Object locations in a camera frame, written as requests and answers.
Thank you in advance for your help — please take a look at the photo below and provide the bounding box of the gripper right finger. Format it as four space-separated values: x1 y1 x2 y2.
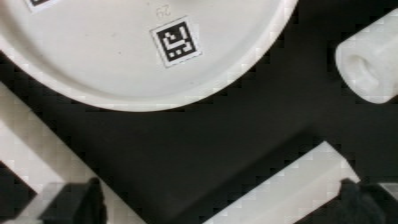
327 178 398 224

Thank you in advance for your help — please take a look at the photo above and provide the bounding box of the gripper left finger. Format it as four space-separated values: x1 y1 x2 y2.
16 177 109 224

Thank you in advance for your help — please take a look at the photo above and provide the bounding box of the white cylindrical table leg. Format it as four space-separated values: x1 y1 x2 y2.
336 8 398 104

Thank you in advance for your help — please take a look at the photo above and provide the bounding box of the white round table top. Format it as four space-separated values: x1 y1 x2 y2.
0 0 299 112

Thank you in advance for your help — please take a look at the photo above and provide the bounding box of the white right fence block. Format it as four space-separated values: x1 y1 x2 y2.
203 141 361 224

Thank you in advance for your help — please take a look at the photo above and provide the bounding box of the white front fence bar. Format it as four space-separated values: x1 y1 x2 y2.
0 83 146 224

